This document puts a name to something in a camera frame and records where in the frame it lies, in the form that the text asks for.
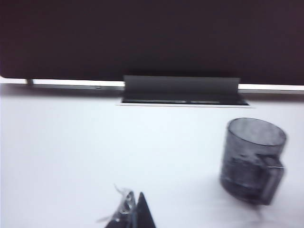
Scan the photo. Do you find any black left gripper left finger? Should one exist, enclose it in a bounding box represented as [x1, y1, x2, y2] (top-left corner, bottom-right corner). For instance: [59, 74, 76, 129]
[96, 183, 138, 228]

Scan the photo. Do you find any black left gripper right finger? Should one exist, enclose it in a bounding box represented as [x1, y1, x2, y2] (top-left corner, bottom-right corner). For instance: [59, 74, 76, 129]
[136, 191, 158, 228]

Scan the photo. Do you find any grey desk cable flap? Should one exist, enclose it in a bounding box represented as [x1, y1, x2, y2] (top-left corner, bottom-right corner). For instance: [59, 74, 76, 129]
[115, 75, 257, 109]

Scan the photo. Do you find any dark grey desk divider panel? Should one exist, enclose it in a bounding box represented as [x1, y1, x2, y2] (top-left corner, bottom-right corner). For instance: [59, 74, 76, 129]
[0, 0, 304, 86]

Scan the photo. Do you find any dark textured glass mug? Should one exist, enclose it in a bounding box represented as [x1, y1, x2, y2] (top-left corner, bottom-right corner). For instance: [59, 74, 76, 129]
[219, 117, 288, 206]

